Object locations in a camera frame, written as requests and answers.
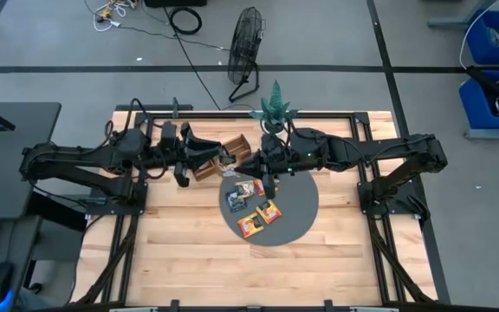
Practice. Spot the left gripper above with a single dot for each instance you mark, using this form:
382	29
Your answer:
169	151

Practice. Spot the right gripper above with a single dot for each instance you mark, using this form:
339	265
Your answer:
282	156

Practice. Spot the orange tea packet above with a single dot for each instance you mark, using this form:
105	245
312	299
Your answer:
259	187
270	213
250	226

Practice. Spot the beige tea packet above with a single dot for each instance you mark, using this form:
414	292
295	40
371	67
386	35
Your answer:
246	189
230	173

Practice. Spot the wooden tea organizer box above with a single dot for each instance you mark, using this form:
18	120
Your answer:
238	147

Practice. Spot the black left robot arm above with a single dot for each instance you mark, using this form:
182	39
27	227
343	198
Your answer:
72	162

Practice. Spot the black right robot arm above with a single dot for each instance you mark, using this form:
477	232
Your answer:
384	149

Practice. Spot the round grey woven mat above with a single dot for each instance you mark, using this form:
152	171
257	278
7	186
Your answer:
297	208

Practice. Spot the green snake plant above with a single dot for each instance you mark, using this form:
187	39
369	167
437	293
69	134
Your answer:
275	102

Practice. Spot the black floor fan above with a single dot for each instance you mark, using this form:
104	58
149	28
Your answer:
244	43

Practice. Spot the black box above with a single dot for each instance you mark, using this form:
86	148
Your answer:
176	2

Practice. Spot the black desk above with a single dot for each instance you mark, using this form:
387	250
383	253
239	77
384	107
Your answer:
15	173

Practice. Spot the blue storage bin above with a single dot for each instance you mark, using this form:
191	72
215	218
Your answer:
475	108
479	43

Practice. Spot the grey metal stand leg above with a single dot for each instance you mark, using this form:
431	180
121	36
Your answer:
492	134

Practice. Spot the black table frame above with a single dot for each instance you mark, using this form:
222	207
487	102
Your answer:
215	115

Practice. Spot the black bracket bar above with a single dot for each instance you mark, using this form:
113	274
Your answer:
163	107

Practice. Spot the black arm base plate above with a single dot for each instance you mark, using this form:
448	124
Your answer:
362	208
102	209

